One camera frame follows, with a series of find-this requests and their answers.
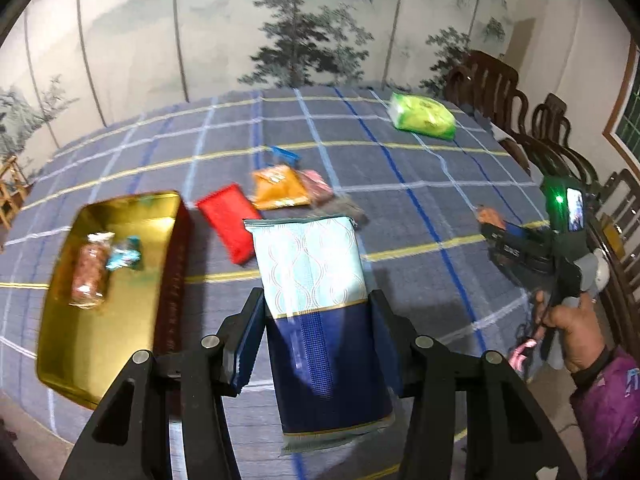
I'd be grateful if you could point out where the small orange snack packet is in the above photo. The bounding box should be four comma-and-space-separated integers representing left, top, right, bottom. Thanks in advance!
475, 205, 507, 228

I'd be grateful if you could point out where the person's right forearm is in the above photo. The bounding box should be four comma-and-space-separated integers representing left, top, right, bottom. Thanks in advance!
570, 345, 640, 480

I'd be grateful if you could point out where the green snack bag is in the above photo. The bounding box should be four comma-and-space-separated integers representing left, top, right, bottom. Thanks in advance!
389, 91, 457, 141

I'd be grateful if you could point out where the pink snack packet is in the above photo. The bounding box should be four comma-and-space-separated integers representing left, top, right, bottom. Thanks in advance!
297, 169, 333, 206

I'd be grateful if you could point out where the blue plaid tablecloth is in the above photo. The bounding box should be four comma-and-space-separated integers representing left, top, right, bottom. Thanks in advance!
0, 85, 566, 480

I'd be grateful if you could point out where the window frame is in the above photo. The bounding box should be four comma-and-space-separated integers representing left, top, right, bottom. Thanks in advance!
602, 42, 640, 167

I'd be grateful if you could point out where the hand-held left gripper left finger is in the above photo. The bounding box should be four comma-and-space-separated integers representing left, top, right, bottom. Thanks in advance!
60, 287, 266, 480

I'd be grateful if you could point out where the dark wooden chair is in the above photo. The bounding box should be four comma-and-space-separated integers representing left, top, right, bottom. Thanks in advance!
500, 92, 601, 196
442, 50, 532, 171
585, 167, 640, 341

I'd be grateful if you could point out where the red snack packet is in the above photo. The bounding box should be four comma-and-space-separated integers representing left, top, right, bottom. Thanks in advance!
195, 183, 263, 266

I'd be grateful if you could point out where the brown peanut snack packet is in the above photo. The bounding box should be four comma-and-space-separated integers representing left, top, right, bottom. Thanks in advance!
70, 232, 115, 308

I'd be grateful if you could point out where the blue and white snack packet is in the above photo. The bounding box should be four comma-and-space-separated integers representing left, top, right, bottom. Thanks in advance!
243, 214, 397, 456

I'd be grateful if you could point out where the painted folding screen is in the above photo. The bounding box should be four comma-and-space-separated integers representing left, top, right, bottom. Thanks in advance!
0, 0, 507, 161

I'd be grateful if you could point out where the person's right hand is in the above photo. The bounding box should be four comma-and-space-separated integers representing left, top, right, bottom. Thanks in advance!
530, 290, 613, 376

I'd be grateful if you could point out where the teal candy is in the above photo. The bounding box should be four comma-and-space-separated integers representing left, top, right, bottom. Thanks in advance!
106, 236, 143, 271

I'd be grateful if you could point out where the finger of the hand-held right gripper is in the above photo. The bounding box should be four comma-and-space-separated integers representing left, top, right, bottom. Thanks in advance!
479, 222, 532, 247
487, 244, 526, 281

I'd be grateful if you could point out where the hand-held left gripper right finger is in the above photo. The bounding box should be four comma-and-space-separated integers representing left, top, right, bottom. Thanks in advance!
369, 290, 583, 480

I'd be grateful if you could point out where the gold metal tin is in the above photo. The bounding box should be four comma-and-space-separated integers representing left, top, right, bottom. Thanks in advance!
36, 190, 191, 411

